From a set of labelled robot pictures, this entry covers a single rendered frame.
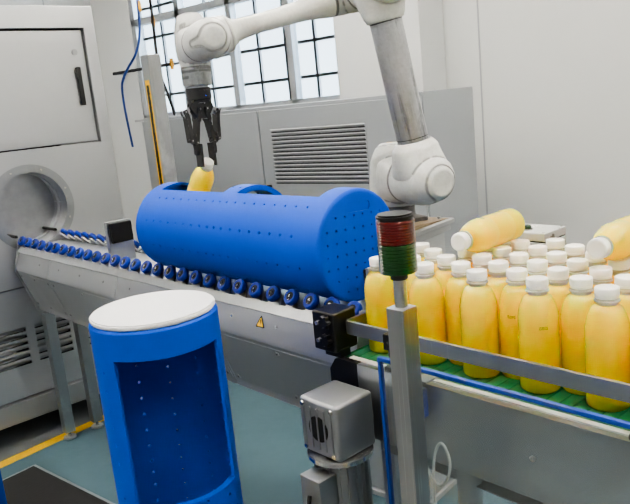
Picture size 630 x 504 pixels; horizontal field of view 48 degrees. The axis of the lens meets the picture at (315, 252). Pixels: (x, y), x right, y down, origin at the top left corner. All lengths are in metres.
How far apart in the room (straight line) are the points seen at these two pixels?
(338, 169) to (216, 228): 1.84
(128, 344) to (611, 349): 0.92
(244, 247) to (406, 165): 0.63
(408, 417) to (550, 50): 3.49
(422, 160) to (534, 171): 2.41
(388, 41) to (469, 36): 2.53
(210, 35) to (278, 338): 0.82
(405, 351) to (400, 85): 1.19
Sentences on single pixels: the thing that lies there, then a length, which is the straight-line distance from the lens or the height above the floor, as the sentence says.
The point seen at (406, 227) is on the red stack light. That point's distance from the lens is 1.15.
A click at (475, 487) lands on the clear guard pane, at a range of 1.38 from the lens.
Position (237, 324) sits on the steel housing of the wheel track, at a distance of 2.01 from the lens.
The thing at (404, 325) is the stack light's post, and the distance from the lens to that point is 1.19.
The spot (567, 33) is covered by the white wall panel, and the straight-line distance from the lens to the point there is 4.49.
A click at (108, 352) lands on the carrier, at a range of 1.56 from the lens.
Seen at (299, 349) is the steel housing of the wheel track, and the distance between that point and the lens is 1.81.
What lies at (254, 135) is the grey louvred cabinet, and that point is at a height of 1.29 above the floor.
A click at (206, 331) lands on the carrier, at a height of 0.99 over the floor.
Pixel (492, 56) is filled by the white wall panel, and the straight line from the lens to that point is 4.67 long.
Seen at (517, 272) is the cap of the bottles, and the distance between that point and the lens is 1.36.
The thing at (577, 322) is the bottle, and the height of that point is 1.04.
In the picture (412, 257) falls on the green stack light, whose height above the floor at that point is 1.19.
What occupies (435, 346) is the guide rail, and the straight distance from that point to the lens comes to 1.39.
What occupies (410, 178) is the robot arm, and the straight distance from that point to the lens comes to 2.24.
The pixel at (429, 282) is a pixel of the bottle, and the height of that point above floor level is 1.07.
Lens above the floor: 1.45
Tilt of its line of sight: 12 degrees down
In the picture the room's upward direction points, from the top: 6 degrees counter-clockwise
